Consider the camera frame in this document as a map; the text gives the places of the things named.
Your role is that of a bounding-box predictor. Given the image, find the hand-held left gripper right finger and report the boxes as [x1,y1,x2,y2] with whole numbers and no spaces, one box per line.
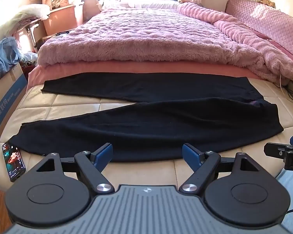
[179,143,260,194]

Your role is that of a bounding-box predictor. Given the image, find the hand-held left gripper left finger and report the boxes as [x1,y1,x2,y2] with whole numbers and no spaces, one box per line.
[36,143,114,194]

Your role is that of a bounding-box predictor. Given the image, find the black pants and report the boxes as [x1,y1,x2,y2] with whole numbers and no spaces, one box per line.
[8,72,285,163]

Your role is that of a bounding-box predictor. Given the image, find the light blue clothing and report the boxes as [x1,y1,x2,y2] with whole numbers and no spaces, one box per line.
[274,169,293,234]

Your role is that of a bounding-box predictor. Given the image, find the beige leather mattress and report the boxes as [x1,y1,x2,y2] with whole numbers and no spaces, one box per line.
[0,74,293,200]

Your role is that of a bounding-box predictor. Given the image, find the black smartphone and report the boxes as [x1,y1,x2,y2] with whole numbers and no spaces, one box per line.
[2,142,26,183]

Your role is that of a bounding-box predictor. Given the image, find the pink bed sheet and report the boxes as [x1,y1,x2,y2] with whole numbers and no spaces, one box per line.
[27,60,258,91]

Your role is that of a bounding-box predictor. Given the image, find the pink ruffled blanket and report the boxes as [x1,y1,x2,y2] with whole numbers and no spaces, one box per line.
[177,2,293,86]

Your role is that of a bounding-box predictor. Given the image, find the cardboard box with blue print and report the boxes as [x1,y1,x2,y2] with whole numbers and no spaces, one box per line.
[0,62,28,137]

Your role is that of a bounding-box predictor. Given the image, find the lilac fuzzy blanket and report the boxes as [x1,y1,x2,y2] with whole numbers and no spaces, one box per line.
[37,7,262,66]

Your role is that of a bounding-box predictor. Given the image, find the pink quilted headboard cover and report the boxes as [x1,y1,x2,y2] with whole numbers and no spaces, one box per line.
[225,0,293,62]

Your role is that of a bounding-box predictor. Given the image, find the orange plastic storage box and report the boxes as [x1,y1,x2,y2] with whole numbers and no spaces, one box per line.
[42,1,85,36]

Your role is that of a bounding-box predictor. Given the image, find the blue cloth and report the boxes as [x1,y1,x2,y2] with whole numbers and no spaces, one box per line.
[0,36,21,87]

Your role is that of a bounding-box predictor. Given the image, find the brown plush toy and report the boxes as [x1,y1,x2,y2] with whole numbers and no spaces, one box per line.
[256,0,276,8]

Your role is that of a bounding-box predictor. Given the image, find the dark blue bag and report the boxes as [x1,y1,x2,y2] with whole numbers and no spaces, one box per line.
[81,0,101,23]

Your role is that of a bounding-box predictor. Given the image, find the white bedding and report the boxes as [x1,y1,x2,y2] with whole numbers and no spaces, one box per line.
[99,0,183,11]

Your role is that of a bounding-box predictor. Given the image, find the white fluffy cloth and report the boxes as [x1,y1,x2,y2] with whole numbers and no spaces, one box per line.
[0,4,51,45]

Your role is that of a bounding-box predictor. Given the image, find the white cable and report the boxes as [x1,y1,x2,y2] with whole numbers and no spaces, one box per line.
[278,74,293,102]

